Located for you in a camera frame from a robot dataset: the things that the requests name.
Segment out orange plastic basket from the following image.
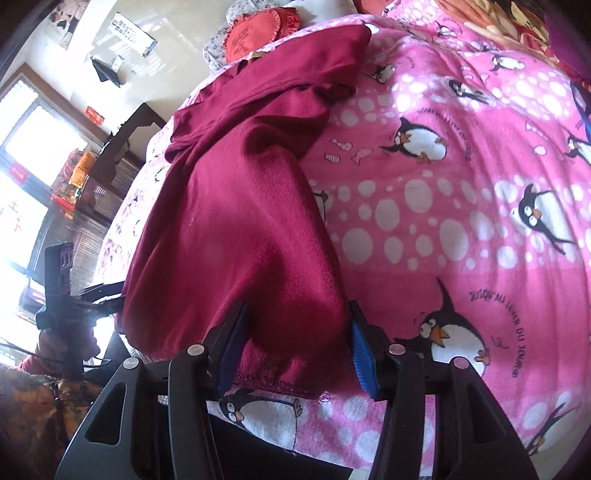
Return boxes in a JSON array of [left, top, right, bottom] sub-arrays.
[[69, 149, 96, 191]]

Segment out white wall calendar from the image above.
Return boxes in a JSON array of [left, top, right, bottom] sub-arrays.
[[108, 13, 158, 58]]

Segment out wall poster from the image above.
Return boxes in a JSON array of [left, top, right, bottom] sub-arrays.
[[48, 0, 91, 49]]

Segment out person's left hand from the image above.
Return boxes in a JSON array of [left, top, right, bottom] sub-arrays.
[[37, 323, 101, 365]]

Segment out dark red fleece pants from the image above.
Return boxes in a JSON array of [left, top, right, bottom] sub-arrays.
[[115, 25, 372, 398]]

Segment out dark cloth hanging on wall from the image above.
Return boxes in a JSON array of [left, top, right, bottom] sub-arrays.
[[90, 57, 122, 89]]

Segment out person's patterned clothing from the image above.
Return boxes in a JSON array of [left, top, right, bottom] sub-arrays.
[[0, 362, 105, 480]]

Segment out small red ruffled pillow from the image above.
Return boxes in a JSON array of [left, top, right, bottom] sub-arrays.
[[276, 4, 302, 35]]

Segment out person's left forearm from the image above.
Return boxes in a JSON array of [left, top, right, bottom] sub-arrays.
[[16, 353, 65, 377]]

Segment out orange floral blanket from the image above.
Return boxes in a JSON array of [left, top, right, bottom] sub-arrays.
[[434, 0, 591, 86]]

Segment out pink penguin print blanket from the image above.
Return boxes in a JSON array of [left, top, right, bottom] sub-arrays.
[[104, 0, 591, 480]]

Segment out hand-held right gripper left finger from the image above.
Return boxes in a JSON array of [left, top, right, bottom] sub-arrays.
[[55, 301, 252, 480]]

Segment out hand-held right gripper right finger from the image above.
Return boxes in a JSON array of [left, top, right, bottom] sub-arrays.
[[347, 300, 539, 480]]

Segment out floral pillow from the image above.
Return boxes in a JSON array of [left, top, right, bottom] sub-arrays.
[[203, 0, 245, 72]]

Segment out wooden slatted panel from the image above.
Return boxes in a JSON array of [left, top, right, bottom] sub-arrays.
[[28, 217, 139, 324]]

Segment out large red heart pillow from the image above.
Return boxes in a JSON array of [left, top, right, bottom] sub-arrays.
[[225, 9, 280, 66]]

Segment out dark wooden side table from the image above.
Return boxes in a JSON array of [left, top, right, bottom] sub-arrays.
[[88, 104, 167, 222]]

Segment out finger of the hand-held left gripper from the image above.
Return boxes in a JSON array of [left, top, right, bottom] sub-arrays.
[[74, 281, 126, 302], [85, 295, 125, 321]]

